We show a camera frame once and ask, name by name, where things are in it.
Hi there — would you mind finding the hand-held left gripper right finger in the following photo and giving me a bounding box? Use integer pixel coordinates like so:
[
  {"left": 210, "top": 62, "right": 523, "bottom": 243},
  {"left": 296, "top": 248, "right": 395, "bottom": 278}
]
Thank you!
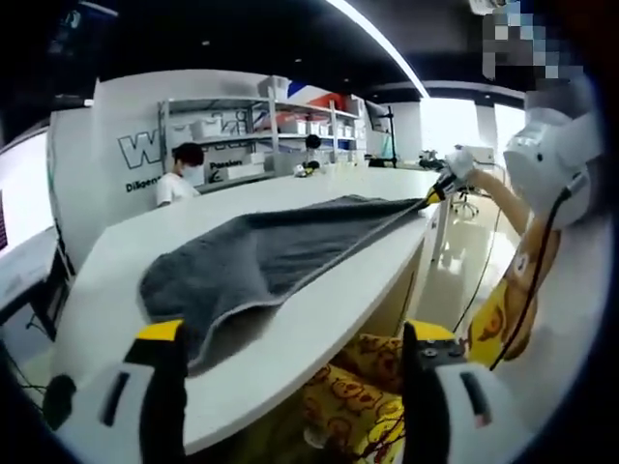
[{"left": 402, "top": 319, "right": 515, "bottom": 464}]

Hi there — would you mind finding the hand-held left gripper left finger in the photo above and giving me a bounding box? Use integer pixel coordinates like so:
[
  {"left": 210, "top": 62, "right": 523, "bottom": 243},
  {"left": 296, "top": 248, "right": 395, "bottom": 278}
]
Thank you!
[{"left": 55, "top": 318, "right": 190, "bottom": 464}]

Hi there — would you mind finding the grey towel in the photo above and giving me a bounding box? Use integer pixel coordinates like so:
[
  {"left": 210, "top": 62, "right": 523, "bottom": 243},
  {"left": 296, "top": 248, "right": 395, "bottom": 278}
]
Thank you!
[{"left": 138, "top": 193, "right": 431, "bottom": 376}]

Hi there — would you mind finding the office chair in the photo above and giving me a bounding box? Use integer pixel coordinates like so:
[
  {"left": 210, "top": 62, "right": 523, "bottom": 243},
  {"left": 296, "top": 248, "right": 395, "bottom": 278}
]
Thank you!
[{"left": 452, "top": 187, "right": 480, "bottom": 217}]

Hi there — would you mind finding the monitor on black stand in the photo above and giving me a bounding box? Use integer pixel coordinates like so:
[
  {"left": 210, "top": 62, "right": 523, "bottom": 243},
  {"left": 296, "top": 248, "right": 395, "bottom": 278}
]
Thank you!
[{"left": 365, "top": 99, "right": 400, "bottom": 169}]

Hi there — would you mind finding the yellow printed clothing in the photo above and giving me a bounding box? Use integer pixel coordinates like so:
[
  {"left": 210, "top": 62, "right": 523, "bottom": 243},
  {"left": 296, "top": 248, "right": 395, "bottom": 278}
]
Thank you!
[{"left": 302, "top": 212, "right": 565, "bottom": 464}]

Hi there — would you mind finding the ceiling light strip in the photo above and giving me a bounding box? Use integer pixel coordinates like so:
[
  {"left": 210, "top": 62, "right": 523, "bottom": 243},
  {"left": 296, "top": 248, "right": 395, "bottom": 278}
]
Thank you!
[{"left": 333, "top": 0, "right": 431, "bottom": 98}]

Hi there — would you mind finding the red blue white banner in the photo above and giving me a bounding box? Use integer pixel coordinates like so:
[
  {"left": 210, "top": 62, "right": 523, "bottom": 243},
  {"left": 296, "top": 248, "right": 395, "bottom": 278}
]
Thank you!
[{"left": 284, "top": 79, "right": 350, "bottom": 105}]

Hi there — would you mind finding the white table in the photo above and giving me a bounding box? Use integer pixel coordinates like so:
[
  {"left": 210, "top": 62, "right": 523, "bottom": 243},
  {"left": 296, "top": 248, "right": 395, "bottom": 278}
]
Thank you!
[{"left": 57, "top": 163, "right": 451, "bottom": 455}]

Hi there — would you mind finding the white side desk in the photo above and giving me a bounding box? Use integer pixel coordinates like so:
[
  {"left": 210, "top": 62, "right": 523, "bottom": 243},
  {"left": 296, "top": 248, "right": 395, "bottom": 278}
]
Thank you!
[{"left": 0, "top": 231, "right": 74, "bottom": 339}]

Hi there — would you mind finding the metal shelving rack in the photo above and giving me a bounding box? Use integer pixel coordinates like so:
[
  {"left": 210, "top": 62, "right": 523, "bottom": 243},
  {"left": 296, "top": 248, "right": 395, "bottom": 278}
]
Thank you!
[{"left": 157, "top": 94, "right": 368, "bottom": 183}]

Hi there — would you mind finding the row of white storage boxes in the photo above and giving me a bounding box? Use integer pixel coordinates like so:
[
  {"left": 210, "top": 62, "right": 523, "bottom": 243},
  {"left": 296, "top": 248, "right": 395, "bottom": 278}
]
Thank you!
[{"left": 191, "top": 118, "right": 362, "bottom": 170}]

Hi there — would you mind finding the black cable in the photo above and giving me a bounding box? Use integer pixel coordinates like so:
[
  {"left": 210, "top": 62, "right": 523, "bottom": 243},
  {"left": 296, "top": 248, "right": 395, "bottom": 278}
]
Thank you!
[{"left": 488, "top": 173, "right": 589, "bottom": 373}]

